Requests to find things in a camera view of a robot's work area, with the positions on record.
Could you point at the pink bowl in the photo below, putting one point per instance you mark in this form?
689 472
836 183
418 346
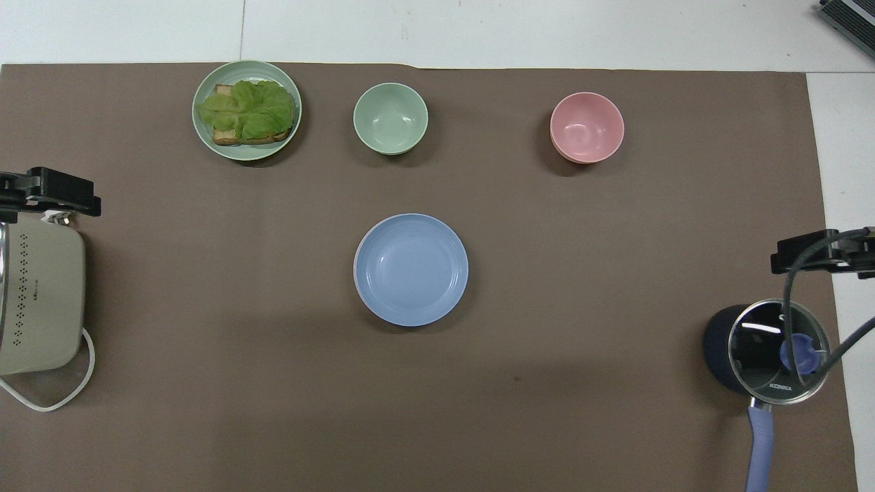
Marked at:
586 126

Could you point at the green lettuce leaf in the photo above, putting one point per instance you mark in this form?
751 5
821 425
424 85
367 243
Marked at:
249 109

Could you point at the toast slice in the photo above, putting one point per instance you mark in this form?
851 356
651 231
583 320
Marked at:
225 136

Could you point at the grey ribbed device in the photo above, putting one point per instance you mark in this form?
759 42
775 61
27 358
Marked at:
853 17

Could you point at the glass pot lid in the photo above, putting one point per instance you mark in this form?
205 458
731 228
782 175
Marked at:
755 355

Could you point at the green bowl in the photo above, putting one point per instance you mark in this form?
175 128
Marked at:
390 118

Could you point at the blue plate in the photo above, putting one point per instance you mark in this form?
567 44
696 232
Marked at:
411 269

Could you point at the beige kitchen appliance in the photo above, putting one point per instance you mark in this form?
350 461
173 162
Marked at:
48 301

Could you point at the green plate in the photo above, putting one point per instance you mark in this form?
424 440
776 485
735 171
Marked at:
205 137

